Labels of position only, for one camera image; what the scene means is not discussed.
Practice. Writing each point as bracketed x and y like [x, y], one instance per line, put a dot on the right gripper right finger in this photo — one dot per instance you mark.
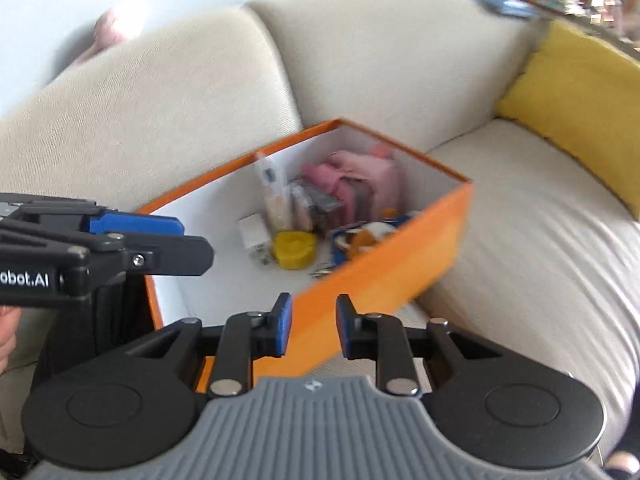
[490, 401]

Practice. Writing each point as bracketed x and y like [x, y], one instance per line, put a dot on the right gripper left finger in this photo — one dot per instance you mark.
[138, 401]

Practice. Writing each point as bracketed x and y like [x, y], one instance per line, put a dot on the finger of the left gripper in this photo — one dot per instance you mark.
[153, 254]
[89, 217]

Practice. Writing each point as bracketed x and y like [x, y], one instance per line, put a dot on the white power adapter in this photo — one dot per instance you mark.
[256, 238]

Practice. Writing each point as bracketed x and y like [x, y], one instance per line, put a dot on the yellow tape measure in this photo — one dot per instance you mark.
[294, 250]

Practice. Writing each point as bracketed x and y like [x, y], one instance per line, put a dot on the brown plush toy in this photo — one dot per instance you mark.
[360, 239]

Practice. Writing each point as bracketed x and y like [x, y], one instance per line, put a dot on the dark photo card box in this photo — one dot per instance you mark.
[315, 210]

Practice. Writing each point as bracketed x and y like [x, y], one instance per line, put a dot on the person's left hand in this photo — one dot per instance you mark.
[10, 318]

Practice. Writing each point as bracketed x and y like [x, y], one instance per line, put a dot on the beige sofa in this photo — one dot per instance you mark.
[550, 262]

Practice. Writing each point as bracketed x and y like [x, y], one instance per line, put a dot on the orange cardboard box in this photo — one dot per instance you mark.
[437, 198]

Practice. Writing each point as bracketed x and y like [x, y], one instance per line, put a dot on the yellow cushion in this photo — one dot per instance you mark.
[582, 95]

